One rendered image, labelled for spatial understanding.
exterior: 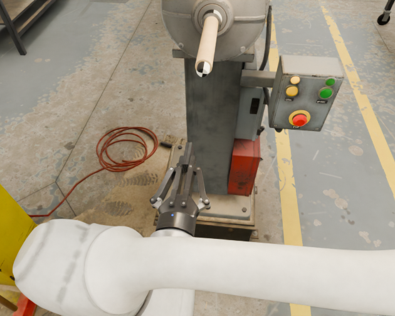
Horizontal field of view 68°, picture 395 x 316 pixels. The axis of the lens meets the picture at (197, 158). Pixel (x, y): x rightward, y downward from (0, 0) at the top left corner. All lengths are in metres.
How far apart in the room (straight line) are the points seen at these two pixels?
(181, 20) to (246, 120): 0.54
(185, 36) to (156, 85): 1.93
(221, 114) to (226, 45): 0.39
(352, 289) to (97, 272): 0.26
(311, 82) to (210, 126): 0.47
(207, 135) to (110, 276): 0.92
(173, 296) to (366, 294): 0.26
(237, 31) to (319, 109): 0.33
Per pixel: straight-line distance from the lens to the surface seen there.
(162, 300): 0.47
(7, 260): 1.65
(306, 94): 0.87
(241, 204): 1.49
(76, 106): 2.65
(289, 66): 0.85
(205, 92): 1.07
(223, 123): 1.16
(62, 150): 2.30
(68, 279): 0.38
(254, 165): 1.30
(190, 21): 0.77
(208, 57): 0.57
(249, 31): 0.78
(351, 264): 0.34
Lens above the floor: 1.55
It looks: 49 degrees down
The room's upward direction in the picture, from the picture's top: straight up
